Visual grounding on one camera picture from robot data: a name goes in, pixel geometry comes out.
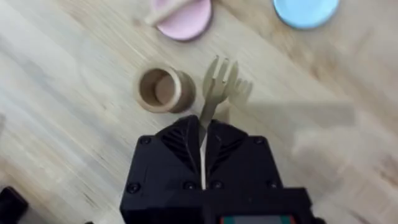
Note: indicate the wooden fork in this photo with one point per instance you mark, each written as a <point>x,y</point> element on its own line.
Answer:
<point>219,81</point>

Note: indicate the light blue plate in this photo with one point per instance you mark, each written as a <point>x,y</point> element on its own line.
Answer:
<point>305,12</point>

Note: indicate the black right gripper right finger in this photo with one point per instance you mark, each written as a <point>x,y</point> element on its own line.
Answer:
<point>239,158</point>

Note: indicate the pink plate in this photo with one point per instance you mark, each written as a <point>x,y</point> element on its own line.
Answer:
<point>188,19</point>

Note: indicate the wooden spoon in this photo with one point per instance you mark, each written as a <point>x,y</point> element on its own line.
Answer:
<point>161,13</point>

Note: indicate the wooden cup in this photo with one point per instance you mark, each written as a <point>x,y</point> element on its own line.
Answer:
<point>164,90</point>

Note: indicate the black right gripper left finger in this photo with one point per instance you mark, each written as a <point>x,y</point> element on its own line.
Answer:
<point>168,158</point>

